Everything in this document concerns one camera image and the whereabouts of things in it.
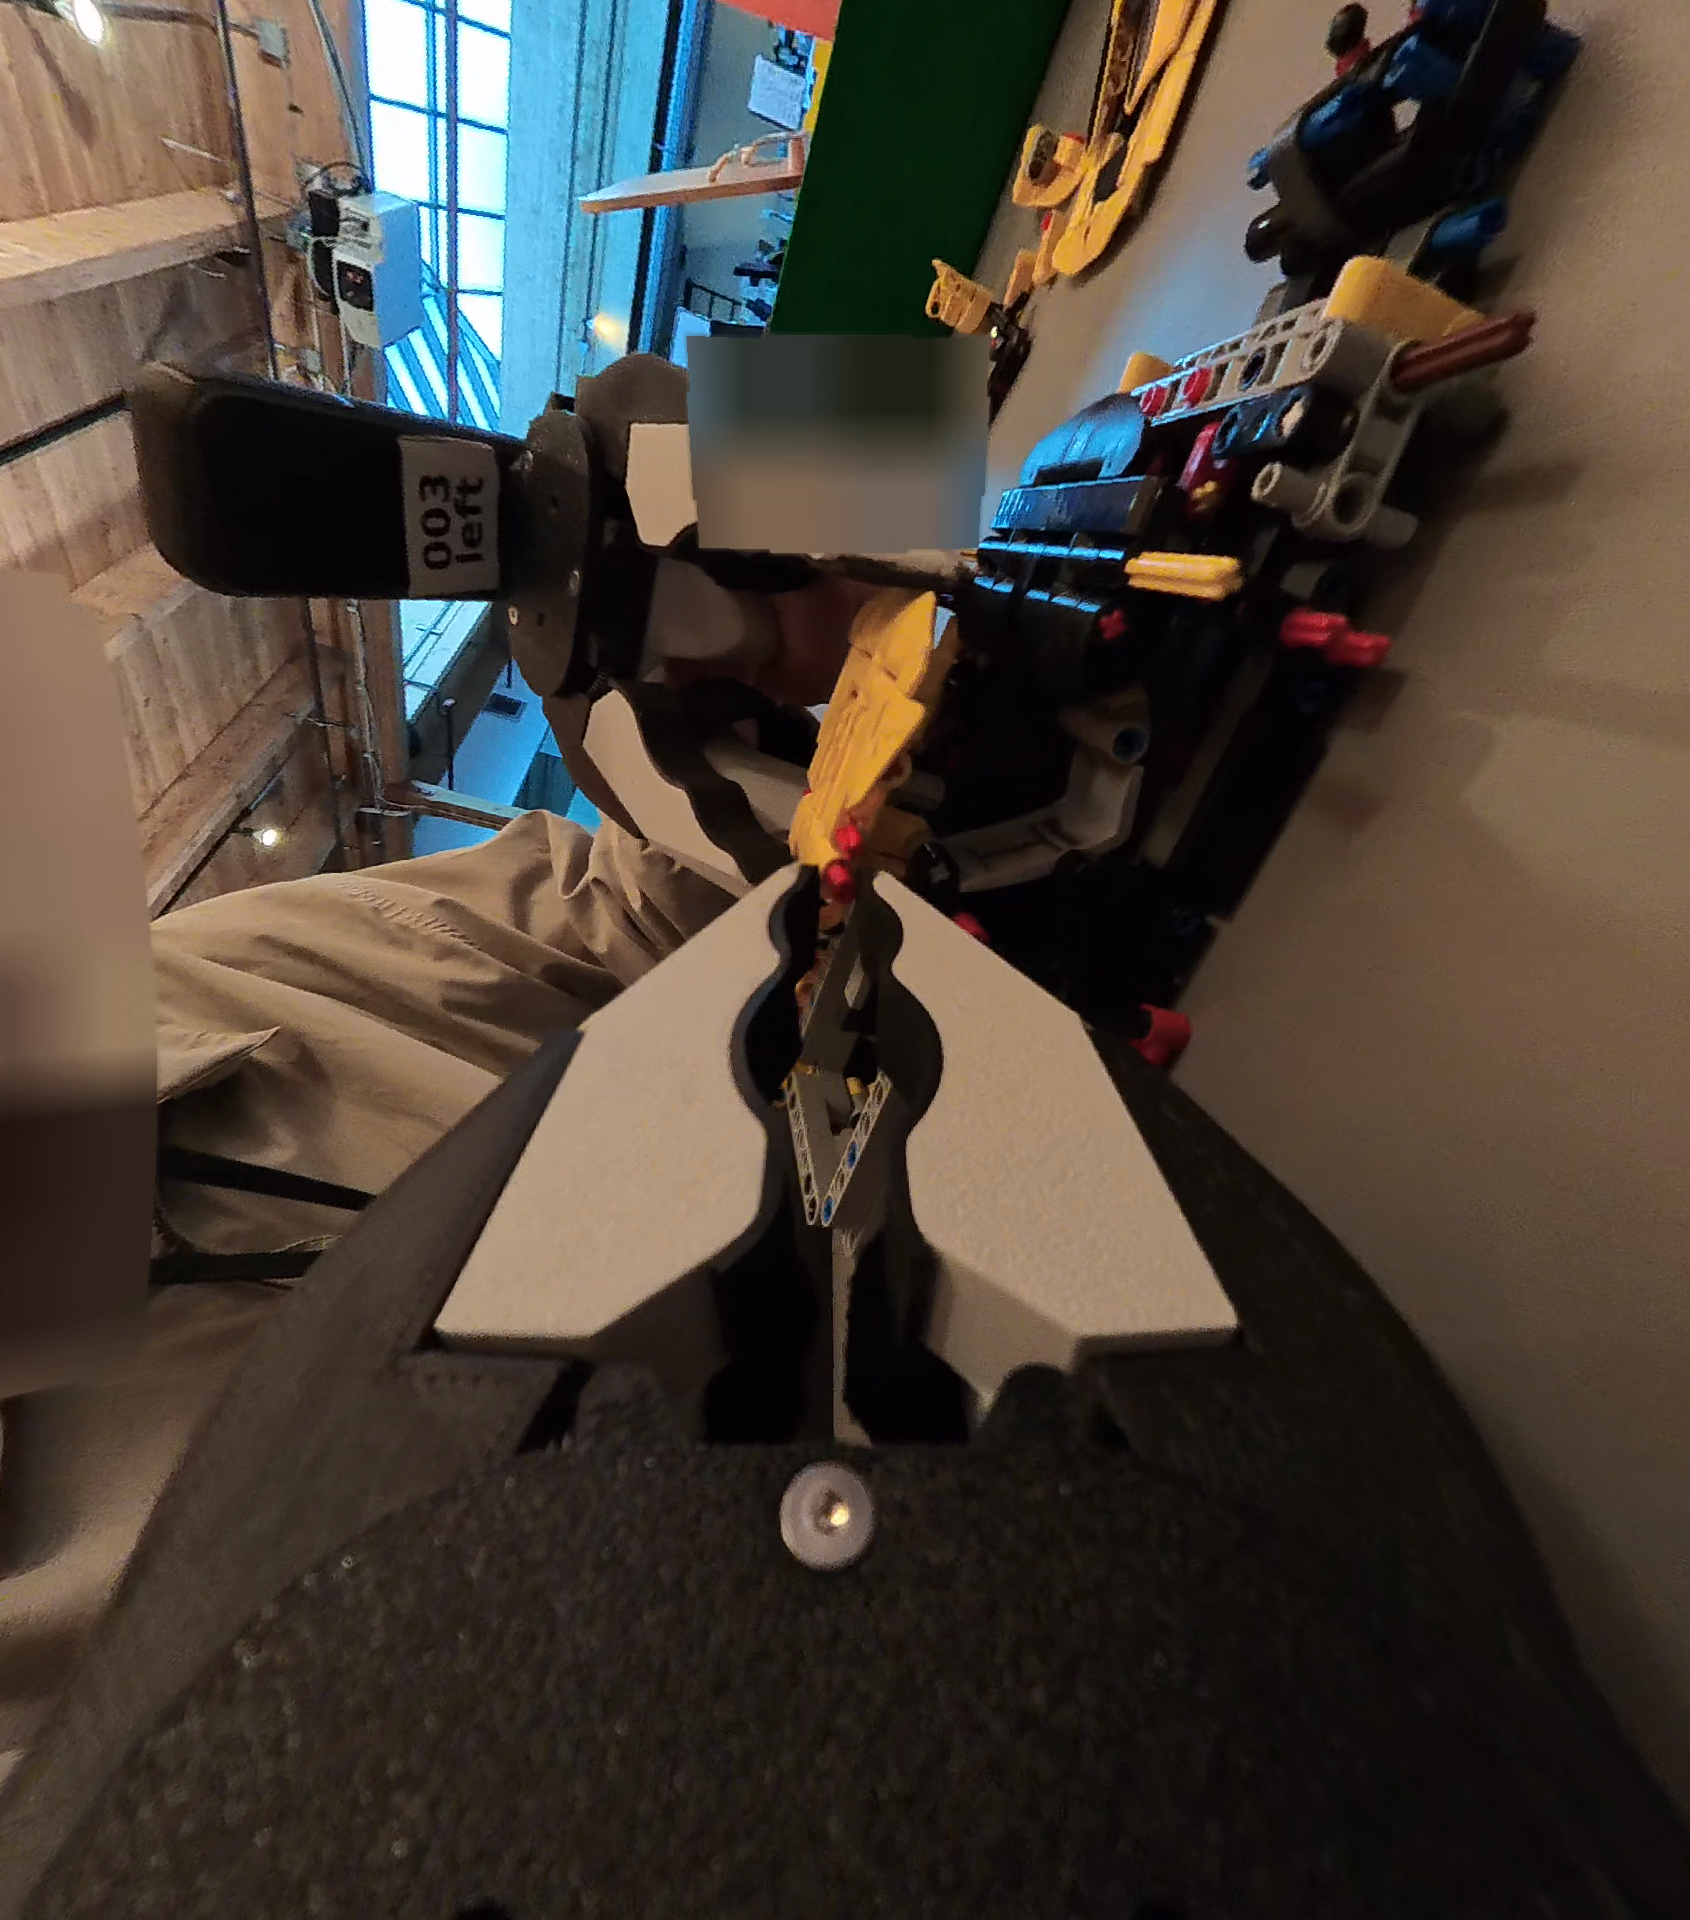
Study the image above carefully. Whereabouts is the yellow toy car hood panel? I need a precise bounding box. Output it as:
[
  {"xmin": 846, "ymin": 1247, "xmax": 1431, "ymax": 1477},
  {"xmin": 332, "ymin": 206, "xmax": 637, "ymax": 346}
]
[{"xmin": 1010, "ymin": 0, "xmax": 1227, "ymax": 291}]

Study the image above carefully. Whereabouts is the person's left hand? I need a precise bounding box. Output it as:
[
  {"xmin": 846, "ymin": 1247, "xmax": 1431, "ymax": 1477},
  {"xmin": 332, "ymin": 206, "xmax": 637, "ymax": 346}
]
[{"xmin": 741, "ymin": 571, "xmax": 887, "ymax": 753}]

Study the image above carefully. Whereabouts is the grey desk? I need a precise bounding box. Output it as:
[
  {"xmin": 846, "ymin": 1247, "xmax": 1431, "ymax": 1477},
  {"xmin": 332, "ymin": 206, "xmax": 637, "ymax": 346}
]
[{"xmin": 967, "ymin": 0, "xmax": 1690, "ymax": 1920}]

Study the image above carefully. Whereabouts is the yellow toy fender subassembly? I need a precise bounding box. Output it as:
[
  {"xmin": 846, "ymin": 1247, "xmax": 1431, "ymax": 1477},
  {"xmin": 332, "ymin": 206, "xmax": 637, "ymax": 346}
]
[{"xmin": 794, "ymin": 587, "xmax": 965, "ymax": 876}]

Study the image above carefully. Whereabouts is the grey angled toy beam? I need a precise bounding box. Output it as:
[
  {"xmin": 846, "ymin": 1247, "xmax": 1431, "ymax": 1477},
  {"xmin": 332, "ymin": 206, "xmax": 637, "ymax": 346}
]
[{"xmin": 780, "ymin": 864, "xmax": 899, "ymax": 1238}]

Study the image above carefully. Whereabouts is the yellow toy car chassis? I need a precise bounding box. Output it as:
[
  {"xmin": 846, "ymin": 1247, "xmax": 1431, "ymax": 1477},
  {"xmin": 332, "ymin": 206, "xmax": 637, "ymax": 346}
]
[{"xmin": 906, "ymin": 0, "xmax": 1586, "ymax": 1070}]

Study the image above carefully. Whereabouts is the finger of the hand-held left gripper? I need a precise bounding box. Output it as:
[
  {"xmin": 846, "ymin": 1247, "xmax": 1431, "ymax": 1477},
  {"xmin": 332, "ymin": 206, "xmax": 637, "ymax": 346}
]
[
  {"xmin": 577, "ymin": 684, "xmax": 825, "ymax": 891},
  {"xmin": 626, "ymin": 420, "xmax": 705, "ymax": 552}
]

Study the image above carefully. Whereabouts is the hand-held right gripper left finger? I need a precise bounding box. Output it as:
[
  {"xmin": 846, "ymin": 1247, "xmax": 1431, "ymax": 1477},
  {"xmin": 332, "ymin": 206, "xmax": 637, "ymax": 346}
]
[{"xmin": 434, "ymin": 870, "xmax": 825, "ymax": 1413}]

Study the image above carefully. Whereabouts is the black lanyard strap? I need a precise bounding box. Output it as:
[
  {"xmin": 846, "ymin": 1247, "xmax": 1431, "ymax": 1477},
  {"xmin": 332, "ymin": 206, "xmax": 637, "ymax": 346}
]
[{"xmin": 150, "ymin": 1156, "xmax": 375, "ymax": 1298}]

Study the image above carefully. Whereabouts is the green plastic bin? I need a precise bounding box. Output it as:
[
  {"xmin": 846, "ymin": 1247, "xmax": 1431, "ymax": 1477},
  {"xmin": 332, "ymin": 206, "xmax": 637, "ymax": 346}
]
[{"xmin": 780, "ymin": 0, "xmax": 1077, "ymax": 336}]

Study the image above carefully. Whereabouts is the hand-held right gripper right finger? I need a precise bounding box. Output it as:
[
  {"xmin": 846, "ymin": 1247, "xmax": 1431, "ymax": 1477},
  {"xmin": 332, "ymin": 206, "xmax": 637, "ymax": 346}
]
[{"xmin": 871, "ymin": 870, "xmax": 1241, "ymax": 1413}]

